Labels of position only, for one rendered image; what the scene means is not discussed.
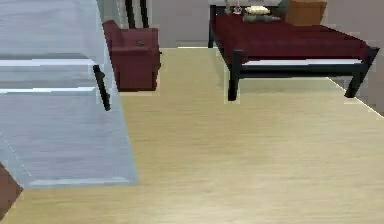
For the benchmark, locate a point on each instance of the dark red box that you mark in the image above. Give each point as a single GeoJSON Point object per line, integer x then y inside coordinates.
{"type": "Point", "coordinates": [135, 60]}

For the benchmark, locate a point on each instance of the black floor lamp stand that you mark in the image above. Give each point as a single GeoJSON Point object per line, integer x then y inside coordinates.
{"type": "Point", "coordinates": [136, 13]}

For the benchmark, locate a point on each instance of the grey-green pillow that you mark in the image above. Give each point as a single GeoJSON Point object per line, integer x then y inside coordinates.
{"type": "Point", "coordinates": [261, 18]}

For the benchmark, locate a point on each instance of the dark red black-framed bed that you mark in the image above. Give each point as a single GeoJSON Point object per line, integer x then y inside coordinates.
{"type": "Point", "coordinates": [286, 41]}

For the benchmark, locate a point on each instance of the cream pillow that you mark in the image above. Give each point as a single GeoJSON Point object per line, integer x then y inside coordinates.
{"type": "Point", "coordinates": [257, 10]}

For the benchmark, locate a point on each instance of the orange wooden cupboard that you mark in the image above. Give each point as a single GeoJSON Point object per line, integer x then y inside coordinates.
{"type": "Point", "coordinates": [305, 12]}

